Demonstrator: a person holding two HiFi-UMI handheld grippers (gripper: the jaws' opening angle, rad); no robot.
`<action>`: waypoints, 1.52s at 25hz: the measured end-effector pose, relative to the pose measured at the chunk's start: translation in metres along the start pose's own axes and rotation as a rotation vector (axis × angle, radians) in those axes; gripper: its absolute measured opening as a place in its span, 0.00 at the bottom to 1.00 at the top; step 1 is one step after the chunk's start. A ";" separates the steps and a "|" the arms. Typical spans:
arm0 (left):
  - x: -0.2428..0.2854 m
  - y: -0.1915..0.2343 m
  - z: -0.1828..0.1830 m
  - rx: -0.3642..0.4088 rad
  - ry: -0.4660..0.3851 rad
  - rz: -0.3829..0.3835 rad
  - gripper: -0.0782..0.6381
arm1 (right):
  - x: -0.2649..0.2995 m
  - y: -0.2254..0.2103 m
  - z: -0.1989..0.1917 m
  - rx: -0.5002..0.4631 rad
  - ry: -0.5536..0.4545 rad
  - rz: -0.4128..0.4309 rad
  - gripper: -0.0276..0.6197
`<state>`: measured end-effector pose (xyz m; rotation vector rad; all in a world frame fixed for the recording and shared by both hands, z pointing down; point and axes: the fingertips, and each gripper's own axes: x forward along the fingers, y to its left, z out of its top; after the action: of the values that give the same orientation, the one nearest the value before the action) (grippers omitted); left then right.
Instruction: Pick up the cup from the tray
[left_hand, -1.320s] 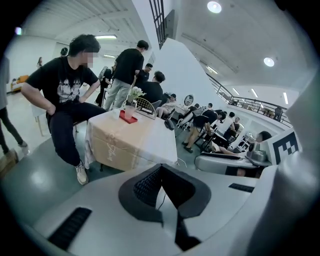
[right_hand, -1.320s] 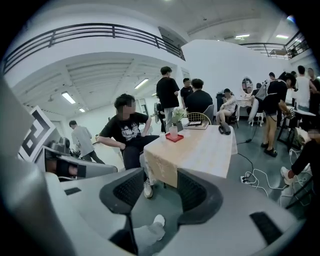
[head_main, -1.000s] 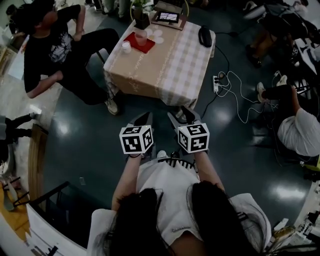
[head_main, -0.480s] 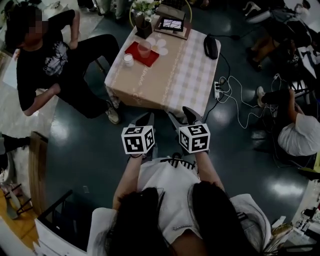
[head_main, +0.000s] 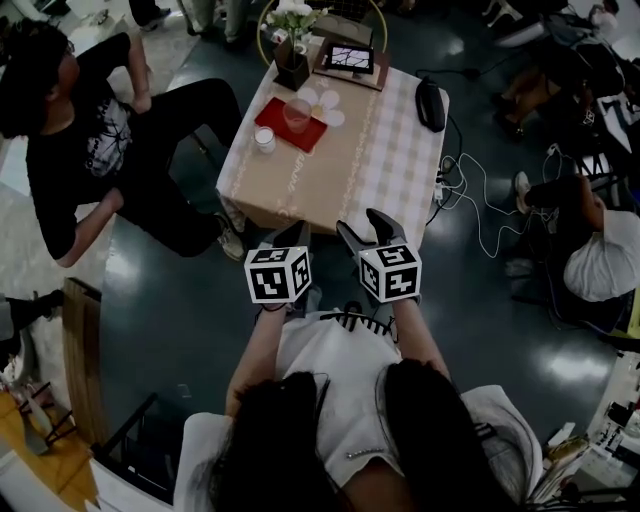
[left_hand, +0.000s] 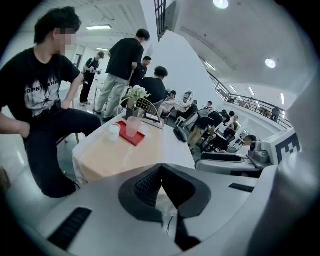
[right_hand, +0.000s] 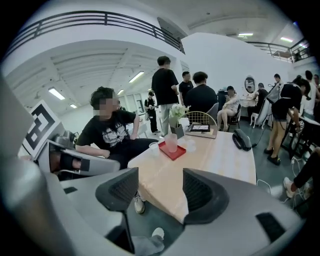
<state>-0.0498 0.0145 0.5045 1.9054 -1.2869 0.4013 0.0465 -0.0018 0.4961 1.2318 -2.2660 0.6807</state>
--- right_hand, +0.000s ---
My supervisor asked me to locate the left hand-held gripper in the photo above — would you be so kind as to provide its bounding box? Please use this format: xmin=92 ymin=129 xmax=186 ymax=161
xmin=22 ymin=99 xmax=121 ymax=181

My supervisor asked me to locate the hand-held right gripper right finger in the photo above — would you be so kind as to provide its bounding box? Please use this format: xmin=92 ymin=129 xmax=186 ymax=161
xmin=182 ymin=167 xmax=230 ymax=225

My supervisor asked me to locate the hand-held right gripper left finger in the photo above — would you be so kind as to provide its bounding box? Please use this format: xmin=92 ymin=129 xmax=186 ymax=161
xmin=94 ymin=167 xmax=140 ymax=253

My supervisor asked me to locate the red tray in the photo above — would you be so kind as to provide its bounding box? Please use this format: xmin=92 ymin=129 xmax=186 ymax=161
xmin=158 ymin=140 xmax=187 ymax=161

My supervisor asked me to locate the translucent plastic cup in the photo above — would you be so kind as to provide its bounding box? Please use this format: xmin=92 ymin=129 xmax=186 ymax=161
xmin=164 ymin=133 xmax=179 ymax=154

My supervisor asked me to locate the white paper cup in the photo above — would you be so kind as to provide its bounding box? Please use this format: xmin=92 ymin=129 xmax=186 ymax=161
xmin=148 ymin=142 xmax=160 ymax=157

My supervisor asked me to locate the person's left hand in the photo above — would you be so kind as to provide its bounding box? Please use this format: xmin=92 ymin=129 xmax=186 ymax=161
xmin=49 ymin=151 xmax=82 ymax=174

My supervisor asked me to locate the person's leg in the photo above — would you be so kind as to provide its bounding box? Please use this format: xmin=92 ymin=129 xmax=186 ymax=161
xmin=131 ymin=226 xmax=166 ymax=256

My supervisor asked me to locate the grey vase with white flowers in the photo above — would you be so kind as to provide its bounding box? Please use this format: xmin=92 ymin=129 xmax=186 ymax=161
xmin=168 ymin=103 xmax=191 ymax=140

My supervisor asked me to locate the grey upholstered chair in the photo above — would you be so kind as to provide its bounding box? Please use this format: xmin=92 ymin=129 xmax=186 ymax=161
xmin=206 ymin=102 xmax=220 ymax=126

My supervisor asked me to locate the black chair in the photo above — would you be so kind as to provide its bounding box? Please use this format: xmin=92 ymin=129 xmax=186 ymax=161
xmin=226 ymin=103 xmax=243 ymax=131

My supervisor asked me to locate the white dressing table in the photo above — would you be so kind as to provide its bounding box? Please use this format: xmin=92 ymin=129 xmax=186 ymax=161
xmin=239 ymin=94 xmax=260 ymax=129

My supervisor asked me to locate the white ironing board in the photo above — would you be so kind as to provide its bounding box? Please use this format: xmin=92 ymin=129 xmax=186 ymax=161
xmin=259 ymin=82 xmax=284 ymax=130

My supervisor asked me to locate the oval lit mirror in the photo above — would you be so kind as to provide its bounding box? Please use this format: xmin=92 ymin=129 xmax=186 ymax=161
xmin=244 ymin=75 xmax=256 ymax=95

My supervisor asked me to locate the black balcony railing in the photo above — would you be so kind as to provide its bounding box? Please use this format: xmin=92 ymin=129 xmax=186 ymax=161
xmin=4 ymin=10 xmax=186 ymax=55
xmin=245 ymin=39 xmax=311 ymax=64

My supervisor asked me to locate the black table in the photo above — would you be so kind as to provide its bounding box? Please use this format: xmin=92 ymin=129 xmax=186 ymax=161
xmin=286 ymin=115 xmax=320 ymax=161

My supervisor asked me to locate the gold wire chair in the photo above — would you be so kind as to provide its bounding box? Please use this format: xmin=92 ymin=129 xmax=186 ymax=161
xmin=184 ymin=110 xmax=212 ymax=126

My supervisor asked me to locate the white floor cable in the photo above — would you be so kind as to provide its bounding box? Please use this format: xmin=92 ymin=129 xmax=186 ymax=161
xmin=255 ymin=154 xmax=313 ymax=204

